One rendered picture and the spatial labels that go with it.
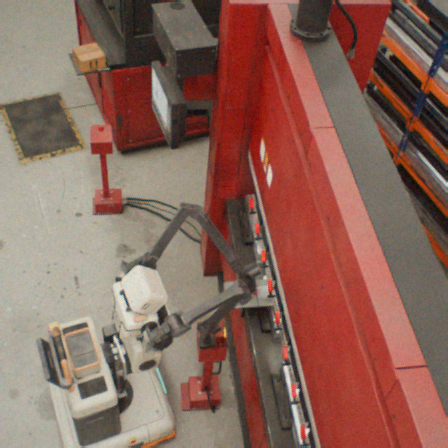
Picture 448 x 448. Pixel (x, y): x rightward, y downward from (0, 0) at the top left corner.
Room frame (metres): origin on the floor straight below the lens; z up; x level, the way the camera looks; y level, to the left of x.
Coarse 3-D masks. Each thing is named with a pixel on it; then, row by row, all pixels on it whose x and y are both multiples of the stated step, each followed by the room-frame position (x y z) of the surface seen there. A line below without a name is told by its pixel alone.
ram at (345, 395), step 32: (256, 128) 2.76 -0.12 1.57; (288, 128) 2.23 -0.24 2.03; (256, 160) 2.65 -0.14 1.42; (288, 160) 2.14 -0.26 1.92; (256, 192) 2.54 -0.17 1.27; (288, 192) 2.05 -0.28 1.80; (288, 224) 1.95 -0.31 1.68; (320, 224) 1.63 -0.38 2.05; (288, 256) 1.86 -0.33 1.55; (320, 256) 1.55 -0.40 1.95; (288, 288) 1.76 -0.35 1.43; (320, 288) 1.47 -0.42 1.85; (320, 320) 1.38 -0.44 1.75; (352, 320) 1.19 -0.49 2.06; (320, 352) 1.30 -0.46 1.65; (352, 352) 1.12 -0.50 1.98; (320, 384) 1.21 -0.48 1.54; (352, 384) 1.04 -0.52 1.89; (320, 416) 1.12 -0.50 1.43; (352, 416) 0.96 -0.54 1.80; (384, 416) 0.85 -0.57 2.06
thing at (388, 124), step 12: (372, 96) 4.38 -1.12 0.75; (384, 96) 4.44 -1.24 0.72; (396, 96) 4.48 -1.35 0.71; (372, 108) 4.19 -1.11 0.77; (384, 108) 4.23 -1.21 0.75; (408, 108) 4.28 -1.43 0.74; (384, 120) 4.03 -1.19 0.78; (396, 120) 4.09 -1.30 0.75; (420, 120) 4.17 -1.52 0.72; (396, 132) 3.89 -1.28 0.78; (396, 144) 3.83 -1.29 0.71; (408, 144) 3.76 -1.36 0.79; (420, 144) 3.82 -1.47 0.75; (408, 156) 3.69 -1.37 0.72; (420, 156) 3.68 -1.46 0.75; (432, 156) 3.72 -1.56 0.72; (420, 168) 3.55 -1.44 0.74; (432, 168) 3.55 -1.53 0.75; (444, 168) 3.60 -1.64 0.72; (432, 180) 3.42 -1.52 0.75; (444, 180) 3.43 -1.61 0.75; (444, 192) 3.29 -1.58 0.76
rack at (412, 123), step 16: (384, 32) 4.30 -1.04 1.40; (384, 48) 4.91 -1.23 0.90; (400, 48) 4.10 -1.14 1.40; (416, 64) 3.91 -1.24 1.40; (432, 64) 3.77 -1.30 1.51; (368, 80) 4.69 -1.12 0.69; (432, 80) 3.73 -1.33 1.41; (400, 112) 3.87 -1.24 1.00; (416, 128) 3.69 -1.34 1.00; (400, 144) 3.76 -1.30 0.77; (432, 144) 3.51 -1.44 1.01; (400, 160) 3.71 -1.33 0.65; (416, 176) 3.52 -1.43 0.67; (432, 192) 3.35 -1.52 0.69; (432, 240) 3.18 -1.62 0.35
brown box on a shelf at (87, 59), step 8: (72, 48) 4.01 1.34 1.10; (80, 48) 4.02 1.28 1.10; (88, 48) 4.04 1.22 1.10; (96, 48) 4.05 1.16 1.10; (72, 56) 4.05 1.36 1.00; (80, 56) 3.92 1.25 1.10; (88, 56) 3.93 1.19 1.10; (96, 56) 3.95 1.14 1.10; (104, 56) 3.97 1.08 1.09; (72, 64) 3.96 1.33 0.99; (80, 64) 3.88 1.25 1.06; (88, 64) 3.89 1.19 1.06; (96, 64) 3.93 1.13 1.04; (104, 64) 3.97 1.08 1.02; (80, 72) 3.87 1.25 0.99; (88, 72) 3.88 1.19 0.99; (96, 72) 3.90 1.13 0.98
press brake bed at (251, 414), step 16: (224, 224) 2.77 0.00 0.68; (224, 272) 2.59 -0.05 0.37; (240, 320) 2.04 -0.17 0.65; (240, 336) 1.98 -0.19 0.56; (240, 352) 1.92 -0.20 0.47; (240, 368) 1.86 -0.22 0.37; (240, 384) 1.92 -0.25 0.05; (256, 384) 1.56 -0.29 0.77; (240, 400) 1.80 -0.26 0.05; (256, 400) 1.51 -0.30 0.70; (240, 416) 1.70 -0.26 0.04; (256, 416) 1.45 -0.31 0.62; (256, 432) 1.39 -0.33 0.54
